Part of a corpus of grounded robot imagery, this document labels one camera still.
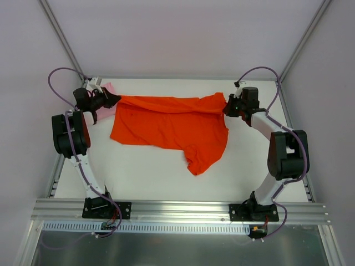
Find left aluminium frame post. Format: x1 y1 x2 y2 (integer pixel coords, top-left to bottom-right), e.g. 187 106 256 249
38 0 84 73

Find right aluminium frame post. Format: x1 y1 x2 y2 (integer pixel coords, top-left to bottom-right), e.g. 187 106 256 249
280 0 333 83

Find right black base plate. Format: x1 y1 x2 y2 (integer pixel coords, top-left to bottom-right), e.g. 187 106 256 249
229 191 279 222

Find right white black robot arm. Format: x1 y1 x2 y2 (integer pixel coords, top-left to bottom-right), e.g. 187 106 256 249
223 87 310 220

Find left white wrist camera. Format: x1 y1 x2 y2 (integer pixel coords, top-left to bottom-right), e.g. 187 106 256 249
85 76 102 92

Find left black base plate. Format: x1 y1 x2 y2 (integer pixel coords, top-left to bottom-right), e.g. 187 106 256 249
82 197 132 219

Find aluminium mounting rail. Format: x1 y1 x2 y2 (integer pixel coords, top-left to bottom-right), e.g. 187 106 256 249
31 198 331 224

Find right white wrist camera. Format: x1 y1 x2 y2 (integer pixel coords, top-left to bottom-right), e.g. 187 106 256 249
234 81 247 98

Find orange t shirt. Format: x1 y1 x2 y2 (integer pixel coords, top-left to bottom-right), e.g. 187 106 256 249
110 92 229 176

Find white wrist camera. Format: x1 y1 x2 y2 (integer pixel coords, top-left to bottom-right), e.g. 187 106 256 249
85 76 102 92
234 81 247 98

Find white slotted cable duct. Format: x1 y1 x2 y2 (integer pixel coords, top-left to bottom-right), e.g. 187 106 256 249
43 221 250 236

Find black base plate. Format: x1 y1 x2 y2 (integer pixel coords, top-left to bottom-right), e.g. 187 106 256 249
229 191 279 222
82 197 132 219

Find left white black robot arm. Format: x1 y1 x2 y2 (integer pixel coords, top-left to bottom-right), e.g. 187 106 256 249
51 87 121 218

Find folded pink t shirt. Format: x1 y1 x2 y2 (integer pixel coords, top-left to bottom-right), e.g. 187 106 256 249
97 83 117 120

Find aluminium frame post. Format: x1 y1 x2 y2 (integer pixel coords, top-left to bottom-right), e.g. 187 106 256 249
280 0 333 83
38 0 84 73

